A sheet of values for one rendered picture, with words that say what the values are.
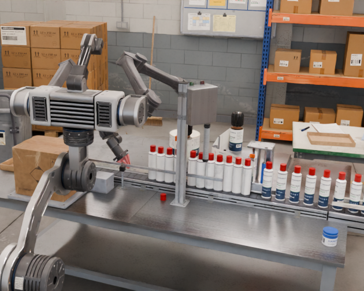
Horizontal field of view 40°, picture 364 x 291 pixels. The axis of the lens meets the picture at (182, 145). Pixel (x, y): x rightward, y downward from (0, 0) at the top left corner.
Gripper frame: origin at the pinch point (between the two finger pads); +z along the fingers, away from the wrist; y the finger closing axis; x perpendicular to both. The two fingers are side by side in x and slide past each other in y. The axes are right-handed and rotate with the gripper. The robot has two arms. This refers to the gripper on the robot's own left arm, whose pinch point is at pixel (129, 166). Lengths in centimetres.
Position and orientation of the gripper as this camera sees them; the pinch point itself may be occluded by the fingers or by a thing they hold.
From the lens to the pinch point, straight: 300.9
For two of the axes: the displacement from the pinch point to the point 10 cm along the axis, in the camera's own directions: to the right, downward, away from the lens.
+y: 3.2, -2.9, 9.0
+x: -7.6, 5.0, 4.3
